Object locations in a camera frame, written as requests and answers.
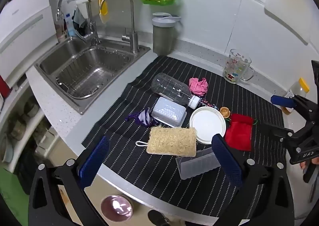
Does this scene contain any brown dish soap bottle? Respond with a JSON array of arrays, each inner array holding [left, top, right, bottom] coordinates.
[[54, 20, 67, 42]]

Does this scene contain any clear plastic bottle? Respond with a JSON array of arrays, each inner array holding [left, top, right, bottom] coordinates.
[[151, 73, 201, 109]]

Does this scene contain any yellow hanging cloth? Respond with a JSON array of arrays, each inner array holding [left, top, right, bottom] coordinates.
[[99, 0, 110, 24]]

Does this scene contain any white bottle with blue cap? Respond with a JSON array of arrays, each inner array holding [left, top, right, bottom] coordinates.
[[65, 13, 77, 37]]

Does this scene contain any clear plastic tray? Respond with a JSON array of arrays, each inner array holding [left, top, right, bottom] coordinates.
[[175, 147, 221, 180]]

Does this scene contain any steel sink drain basket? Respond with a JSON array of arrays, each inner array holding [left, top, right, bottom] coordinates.
[[55, 49, 133, 100]]

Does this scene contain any pink crumpled cloth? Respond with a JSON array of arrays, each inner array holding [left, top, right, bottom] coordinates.
[[189, 78, 209, 97]]

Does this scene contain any printed glass mug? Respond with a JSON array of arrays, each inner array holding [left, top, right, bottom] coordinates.
[[222, 49, 255, 84]]

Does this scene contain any loofah sponge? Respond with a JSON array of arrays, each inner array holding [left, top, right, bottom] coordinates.
[[136, 126, 197, 156]]

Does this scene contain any white appliance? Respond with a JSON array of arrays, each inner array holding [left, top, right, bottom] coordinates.
[[0, 0, 60, 87]]

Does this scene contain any person's right hand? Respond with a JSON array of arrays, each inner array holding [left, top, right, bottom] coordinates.
[[300, 157, 319, 170]]

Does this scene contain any white round lid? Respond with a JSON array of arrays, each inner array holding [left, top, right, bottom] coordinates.
[[189, 106, 227, 145]]

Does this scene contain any grey lidded jug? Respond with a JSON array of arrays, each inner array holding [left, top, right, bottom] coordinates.
[[152, 12, 182, 56]]

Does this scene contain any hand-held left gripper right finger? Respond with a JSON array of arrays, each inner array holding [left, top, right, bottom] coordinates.
[[211, 133, 294, 226]]

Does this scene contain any red cloth pouch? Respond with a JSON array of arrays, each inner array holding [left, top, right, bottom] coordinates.
[[224, 113, 254, 152]]

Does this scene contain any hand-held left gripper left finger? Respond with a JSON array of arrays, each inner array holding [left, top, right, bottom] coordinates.
[[28, 136, 110, 226]]

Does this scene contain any black striped mat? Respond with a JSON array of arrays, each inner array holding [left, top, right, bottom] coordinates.
[[82, 55, 287, 219]]

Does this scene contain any white plastic box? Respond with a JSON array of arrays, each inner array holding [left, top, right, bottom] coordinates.
[[151, 97, 187, 128]]

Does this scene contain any black shoe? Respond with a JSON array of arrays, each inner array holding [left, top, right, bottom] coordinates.
[[147, 209, 171, 226]]

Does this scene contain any stainless steel double sink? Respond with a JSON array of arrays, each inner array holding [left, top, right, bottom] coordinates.
[[34, 37, 151, 115]]

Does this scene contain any purple wrapper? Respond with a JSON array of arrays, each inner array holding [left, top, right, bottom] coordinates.
[[127, 107, 159, 127]]

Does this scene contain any colourful candy wrapper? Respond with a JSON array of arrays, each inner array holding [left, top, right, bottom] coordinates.
[[199, 99, 219, 110]]

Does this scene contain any jar with yellow lid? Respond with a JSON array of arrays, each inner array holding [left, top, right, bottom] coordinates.
[[281, 78, 310, 116]]

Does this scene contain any pink waste bin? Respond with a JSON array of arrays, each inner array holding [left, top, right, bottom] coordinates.
[[100, 194, 133, 222]]

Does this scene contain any steel gooseneck faucet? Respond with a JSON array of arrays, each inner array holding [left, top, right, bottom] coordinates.
[[99, 0, 139, 54]]

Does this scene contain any tall spring pull-down faucet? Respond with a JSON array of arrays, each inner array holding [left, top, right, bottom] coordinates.
[[56, 0, 100, 45]]

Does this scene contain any grey hanging cloth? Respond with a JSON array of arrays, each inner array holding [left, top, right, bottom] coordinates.
[[72, 8, 88, 28]]

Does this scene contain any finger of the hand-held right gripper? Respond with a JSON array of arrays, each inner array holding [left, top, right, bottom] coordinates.
[[271, 94, 315, 123], [262, 121, 296, 145]]

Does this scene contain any white open shelf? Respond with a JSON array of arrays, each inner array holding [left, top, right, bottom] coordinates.
[[0, 82, 63, 192]]

